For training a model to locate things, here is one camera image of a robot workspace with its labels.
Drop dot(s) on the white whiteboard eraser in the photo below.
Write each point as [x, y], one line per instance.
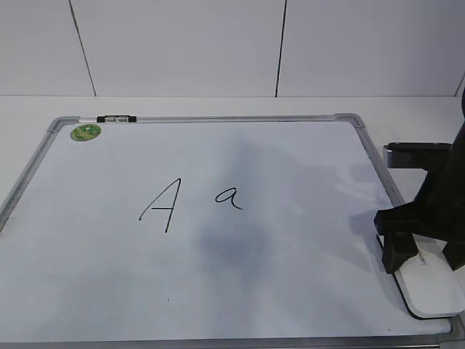
[424, 288]

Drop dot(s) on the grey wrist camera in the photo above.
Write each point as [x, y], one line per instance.
[427, 156]

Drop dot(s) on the whiteboard with aluminium frame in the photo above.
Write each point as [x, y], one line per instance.
[202, 232]

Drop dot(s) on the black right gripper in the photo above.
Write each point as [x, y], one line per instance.
[436, 212]

